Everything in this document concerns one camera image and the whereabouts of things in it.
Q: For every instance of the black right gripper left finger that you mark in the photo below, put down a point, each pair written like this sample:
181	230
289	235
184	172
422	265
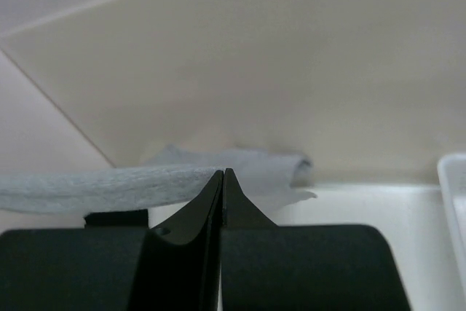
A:
173	266

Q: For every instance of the white plastic laundry basket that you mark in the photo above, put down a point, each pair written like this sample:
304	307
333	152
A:
451	174

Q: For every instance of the grey tank top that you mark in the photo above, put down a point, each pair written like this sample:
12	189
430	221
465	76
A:
270	181

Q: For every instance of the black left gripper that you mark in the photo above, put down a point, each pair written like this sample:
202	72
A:
131	218

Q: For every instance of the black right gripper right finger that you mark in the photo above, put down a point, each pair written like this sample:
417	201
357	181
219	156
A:
265	266

